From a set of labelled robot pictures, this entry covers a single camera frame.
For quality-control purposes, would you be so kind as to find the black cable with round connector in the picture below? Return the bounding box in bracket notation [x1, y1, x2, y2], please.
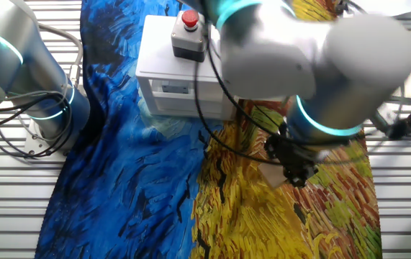
[204, 21, 411, 147]

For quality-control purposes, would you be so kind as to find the wooden block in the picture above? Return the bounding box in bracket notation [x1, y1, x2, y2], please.
[258, 162, 288, 190]

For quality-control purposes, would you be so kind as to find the painted wheatfield print cloth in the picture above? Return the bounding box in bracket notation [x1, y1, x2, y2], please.
[34, 0, 384, 259]

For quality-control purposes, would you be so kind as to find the grey box with red button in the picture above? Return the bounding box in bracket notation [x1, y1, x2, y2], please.
[171, 9, 208, 63]

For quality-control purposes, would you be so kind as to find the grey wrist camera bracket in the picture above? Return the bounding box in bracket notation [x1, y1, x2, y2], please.
[370, 107, 399, 136]

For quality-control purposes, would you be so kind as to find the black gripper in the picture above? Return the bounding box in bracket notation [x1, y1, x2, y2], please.
[264, 135, 320, 188]

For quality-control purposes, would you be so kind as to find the thick grey cable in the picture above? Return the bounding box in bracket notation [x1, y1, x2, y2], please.
[37, 22, 85, 87]

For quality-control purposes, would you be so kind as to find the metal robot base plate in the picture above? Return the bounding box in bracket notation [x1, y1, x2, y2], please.
[23, 118, 71, 163]

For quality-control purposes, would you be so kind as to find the white drawer cabinet frame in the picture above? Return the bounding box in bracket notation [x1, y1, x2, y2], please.
[135, 14, 237, 122]

